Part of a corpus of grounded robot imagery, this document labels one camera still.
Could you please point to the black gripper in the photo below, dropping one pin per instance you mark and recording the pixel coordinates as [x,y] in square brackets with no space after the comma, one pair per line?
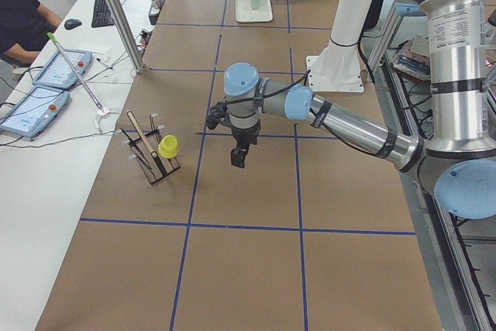
[244,137]

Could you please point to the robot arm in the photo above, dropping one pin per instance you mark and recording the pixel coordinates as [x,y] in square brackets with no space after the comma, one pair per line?
[458,169]
[248,96]

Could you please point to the yellow cup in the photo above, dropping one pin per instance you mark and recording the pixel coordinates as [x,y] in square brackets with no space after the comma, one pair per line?
[168,147]

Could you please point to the cream bear tray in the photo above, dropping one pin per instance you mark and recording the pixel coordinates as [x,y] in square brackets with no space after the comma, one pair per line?
[244,13]

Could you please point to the metal cup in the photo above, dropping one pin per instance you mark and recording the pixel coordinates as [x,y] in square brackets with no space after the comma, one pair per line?
[156,4]

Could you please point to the black marker pen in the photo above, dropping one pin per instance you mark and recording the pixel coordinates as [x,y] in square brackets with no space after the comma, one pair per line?
[107,66]

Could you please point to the black keyboard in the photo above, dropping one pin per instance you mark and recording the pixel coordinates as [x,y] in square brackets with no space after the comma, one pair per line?
[101,16]

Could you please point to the upper teach pendant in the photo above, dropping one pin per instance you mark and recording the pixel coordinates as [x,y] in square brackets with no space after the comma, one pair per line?
[56,72]

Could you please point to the teach pendant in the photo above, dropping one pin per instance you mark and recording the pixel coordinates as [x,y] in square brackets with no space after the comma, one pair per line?
[56,72]
[30,116]

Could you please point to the stack of books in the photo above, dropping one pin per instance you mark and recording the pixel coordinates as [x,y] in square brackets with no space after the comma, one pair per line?
[412,59]

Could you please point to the lower teach pendant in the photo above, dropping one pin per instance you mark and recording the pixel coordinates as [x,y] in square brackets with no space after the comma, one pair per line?
[30,116]

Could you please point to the black computer mouse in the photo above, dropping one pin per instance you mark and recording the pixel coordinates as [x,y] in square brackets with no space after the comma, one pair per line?
[70,24]

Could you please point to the long metal rod tool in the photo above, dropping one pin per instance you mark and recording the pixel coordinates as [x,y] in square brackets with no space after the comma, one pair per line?
[102,111]

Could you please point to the seated person in black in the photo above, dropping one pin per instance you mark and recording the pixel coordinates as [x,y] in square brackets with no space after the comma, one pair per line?
[24,28]

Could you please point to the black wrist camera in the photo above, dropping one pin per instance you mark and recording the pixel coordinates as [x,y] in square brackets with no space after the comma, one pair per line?
[218,115]

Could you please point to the black wire cup rack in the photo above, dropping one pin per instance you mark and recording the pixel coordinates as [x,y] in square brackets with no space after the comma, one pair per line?
[143,146]

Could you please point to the aluminium frame post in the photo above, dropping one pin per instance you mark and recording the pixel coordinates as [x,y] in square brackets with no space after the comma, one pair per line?
[128,40]

